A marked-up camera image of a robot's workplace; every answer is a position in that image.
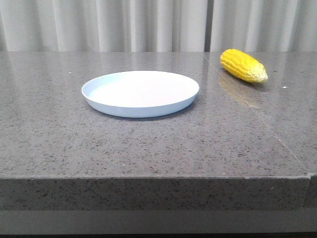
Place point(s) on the white round plate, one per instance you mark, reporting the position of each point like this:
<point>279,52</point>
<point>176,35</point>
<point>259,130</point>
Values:
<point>140,94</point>

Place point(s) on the yellow corn cob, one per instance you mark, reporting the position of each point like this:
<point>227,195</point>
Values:
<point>243,66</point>

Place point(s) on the grey pleated curtain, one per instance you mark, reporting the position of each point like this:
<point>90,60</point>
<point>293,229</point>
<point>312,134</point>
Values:
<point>158,25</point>

